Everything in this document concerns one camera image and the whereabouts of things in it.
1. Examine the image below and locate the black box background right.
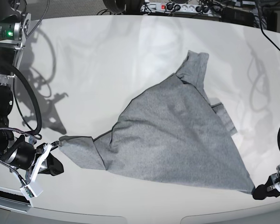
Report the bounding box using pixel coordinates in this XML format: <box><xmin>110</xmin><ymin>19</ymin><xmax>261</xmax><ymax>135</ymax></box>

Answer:
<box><xmin>220</xmin><ymin>7</ymin><xmax>254</xmax><ymax>27</ymax></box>

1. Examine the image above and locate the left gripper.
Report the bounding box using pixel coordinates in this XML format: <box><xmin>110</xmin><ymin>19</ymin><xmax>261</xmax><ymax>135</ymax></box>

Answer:
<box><xmin>252</xmin><ymin>165</ymin><xmax>280</xmax><ymax>200</ymax></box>

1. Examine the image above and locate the black coiled cable bundle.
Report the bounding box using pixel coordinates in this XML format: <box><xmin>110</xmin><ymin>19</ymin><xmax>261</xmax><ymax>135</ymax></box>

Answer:
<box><xmin>102</xmin><ymin>0</ymin><xmax>140</xmax><ymax>15</ymax></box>

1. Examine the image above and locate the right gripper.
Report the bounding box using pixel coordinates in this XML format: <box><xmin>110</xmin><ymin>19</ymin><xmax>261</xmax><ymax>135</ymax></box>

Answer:
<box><xmin>4</xmin><ymin>136</ymin><xmax>64</xmax><ymax>176</ymax></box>

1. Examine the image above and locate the white slotted bracket table edge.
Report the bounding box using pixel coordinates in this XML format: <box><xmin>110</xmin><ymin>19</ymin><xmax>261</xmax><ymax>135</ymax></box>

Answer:
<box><xmin>0</xmin><ymin>187</ymin><xmax>33</xmax><ymax>213</ymax></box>

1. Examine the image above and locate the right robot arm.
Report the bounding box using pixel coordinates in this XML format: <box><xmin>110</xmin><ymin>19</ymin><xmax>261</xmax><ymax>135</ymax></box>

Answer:
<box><xmin>0</xmin><ymin>0</ymin><xmax>44</xmax><ymax>172</ymax></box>

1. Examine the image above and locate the grey t-shirt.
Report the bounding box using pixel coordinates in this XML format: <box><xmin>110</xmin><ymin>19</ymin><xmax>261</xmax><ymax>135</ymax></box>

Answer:
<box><xmin>59</xmin><ymin>51</ymin><xmax>255</xmax><ymax>194</ymax></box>

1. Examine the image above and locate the white power strip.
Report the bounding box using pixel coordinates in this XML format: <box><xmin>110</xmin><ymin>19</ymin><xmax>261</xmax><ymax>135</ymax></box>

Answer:
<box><xmin>140</xmin><ymin>2</ymin><xmax>220</xmax><ymax>16</ymax></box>

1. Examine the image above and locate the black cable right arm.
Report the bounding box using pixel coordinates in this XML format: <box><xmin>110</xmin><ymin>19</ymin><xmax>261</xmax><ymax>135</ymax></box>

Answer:
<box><xmin>11</xmin><ymin>67</ymin><xmax>44</xmax><ymax>136</ymax></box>

